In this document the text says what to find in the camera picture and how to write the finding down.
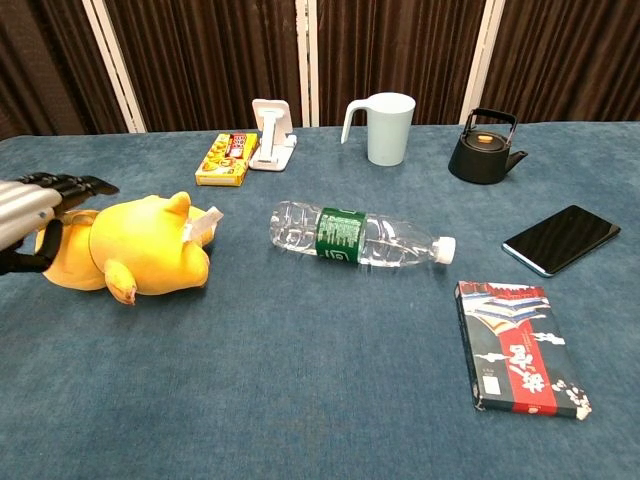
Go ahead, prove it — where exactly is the pale blue handled cup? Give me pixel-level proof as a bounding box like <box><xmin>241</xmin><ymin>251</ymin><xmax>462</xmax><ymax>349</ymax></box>
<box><xmin>340</xmin><ymin>91</ymin><xmax>417</xmax><ymax>168</ymax></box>

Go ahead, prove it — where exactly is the blue tablecloth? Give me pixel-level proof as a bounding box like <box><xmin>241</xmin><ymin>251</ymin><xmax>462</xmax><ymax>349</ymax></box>
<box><xmin>0</xmin><ymin>119</ymin><xmax>640</xmax><ymax>480</ymax></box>

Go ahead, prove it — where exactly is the brown curtain screen panel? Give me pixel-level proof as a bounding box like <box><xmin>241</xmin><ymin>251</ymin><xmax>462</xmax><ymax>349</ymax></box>
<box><xmin>305</xmin><ymin>0</ymin><xmax>506</xmax><ymax>127</ymax></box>
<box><xmin>82</xmin><ymin>0</ymin><xmax>311</xmax><ymax>134</ymax></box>
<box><xmin>459</xmin><ymin>0</ymin><xmax>640</xmax><ymax>125</ymax></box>
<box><xmin>0</xmin><ymin>0</ymin><xmax>146</xmax><ymax>142</ymax></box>

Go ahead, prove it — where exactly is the black kettle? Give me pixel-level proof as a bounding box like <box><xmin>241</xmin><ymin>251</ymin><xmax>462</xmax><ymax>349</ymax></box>
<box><xmin>447</xmin><ymin>107</ymin><xmax>529</xmax><ymax>186</ymax></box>

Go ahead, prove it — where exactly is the yellow plush toy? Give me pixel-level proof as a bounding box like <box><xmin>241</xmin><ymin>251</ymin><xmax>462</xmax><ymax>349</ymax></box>
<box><xmin>33</xmin><ymin>191</ymin><xmax>225</xmax><ymax>306</ymax></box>

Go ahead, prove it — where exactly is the dark box with red stripe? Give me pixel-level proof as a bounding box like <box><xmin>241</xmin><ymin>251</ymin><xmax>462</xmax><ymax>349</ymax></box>
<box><xmin>454</xmin><ymin>280</ymin><xmax>593</xmax><ymax>421</ymax></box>

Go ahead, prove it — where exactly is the clear water bottle green label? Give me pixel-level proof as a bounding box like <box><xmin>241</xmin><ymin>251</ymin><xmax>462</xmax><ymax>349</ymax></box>
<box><xmin>270</xmin><ymin>200</ymin><xmax>457</xmax><ymax>270</ymax></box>

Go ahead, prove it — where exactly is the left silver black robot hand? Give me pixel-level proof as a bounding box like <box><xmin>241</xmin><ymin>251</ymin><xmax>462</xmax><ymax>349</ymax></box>
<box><xmin>0</xmin><ymin>171</ymin><xmax>121</xmax><ymax>277</ymax></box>

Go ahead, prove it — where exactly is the black smartphone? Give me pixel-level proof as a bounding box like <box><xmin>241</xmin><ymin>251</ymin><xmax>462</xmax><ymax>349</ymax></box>
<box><xmin>501</xmin><ymin>204</ymin><xmax>623</xmax><ymax>278</ymax></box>

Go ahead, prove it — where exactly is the yellow snack box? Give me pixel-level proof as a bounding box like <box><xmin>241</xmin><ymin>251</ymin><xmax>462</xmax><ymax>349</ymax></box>
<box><xmin>194</xmin><ymin>131</ymin><xmax>260</xmax><ymax>188</ymax></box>

